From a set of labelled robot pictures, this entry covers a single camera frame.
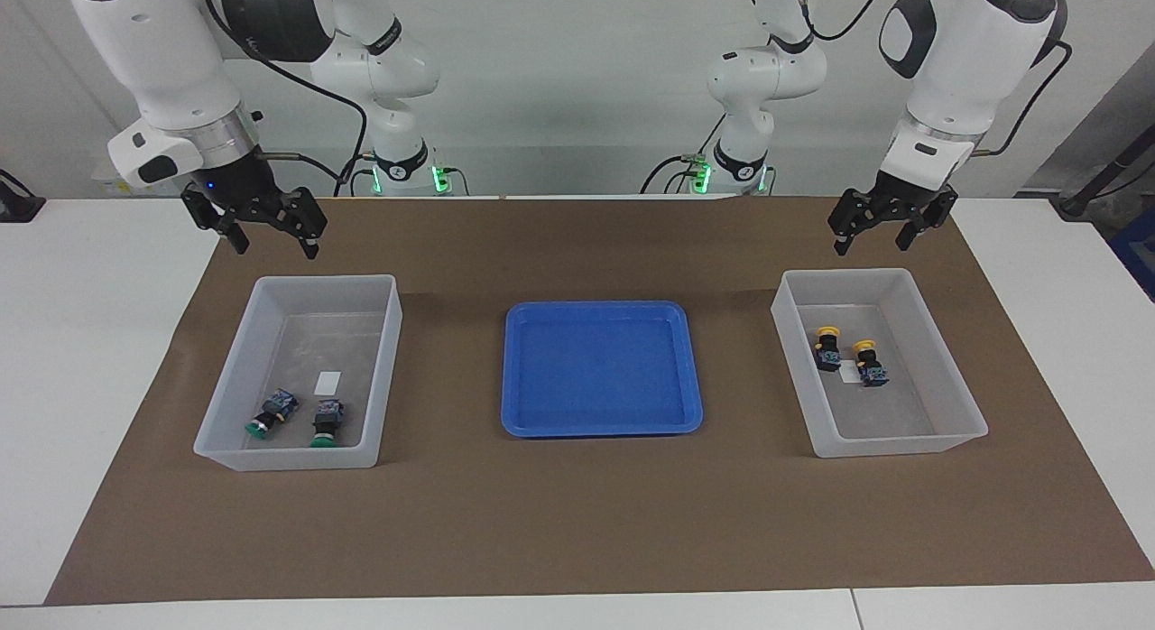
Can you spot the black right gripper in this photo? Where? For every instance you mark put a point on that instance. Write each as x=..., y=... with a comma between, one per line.
x=239, y=192

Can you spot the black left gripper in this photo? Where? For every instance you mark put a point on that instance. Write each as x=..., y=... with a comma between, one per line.
x=893, y=201

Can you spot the yellow push button switch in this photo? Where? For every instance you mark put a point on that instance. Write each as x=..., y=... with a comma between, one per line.
x=827, y=352
x=872, y=366

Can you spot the green push button switch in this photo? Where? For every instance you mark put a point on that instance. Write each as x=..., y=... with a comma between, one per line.
x=327, y=421
x=272, y=412

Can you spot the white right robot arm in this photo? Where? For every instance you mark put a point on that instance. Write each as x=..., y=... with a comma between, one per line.
x=162, y=61

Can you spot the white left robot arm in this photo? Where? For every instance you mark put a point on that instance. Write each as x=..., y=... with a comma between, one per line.
x=956, y=61

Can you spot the white paper sticker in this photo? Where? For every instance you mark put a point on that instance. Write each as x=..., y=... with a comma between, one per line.
x=848, y=375
x=329, y=383

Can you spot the translucent white plastic box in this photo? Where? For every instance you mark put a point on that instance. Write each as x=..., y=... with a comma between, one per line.
x=226, y=422
x=956, y=413

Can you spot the black stand pole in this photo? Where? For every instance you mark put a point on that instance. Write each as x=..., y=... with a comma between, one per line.
x=1096, y=183

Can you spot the black table clamp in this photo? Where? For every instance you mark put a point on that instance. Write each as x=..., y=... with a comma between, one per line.
x=18, y=208

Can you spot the blue crate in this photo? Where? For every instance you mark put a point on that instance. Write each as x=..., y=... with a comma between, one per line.
x=1139, y=251

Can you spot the blue plastic tray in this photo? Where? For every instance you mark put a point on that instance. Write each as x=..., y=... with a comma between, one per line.
x=600, y=377

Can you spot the brown paper mat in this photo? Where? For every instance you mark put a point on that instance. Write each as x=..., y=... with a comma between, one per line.
x=577, y=522

